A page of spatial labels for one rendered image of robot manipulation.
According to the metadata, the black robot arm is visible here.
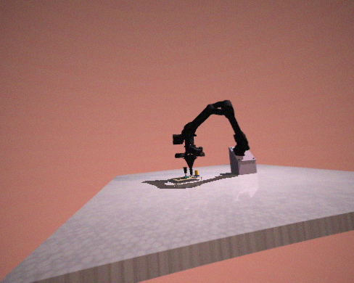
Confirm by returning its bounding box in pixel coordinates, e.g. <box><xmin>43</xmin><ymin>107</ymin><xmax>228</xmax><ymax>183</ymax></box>
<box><xmin>173</xmin><ymin>100</ymin><xmax>249</xmax><ymax>156</ymax></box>

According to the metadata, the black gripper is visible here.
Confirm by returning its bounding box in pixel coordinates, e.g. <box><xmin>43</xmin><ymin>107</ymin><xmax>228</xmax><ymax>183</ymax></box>
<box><xmin>175</xmin><ymin>144</ymin><xmax>205</xmax><ymax>169</ymax></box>

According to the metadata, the tan circuit board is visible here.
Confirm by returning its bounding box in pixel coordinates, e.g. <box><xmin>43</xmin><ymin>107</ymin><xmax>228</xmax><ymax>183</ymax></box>
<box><xmin>171</xmin><ymin>167</ymin><xmax>202</xmax><ymax>182</ymax></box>

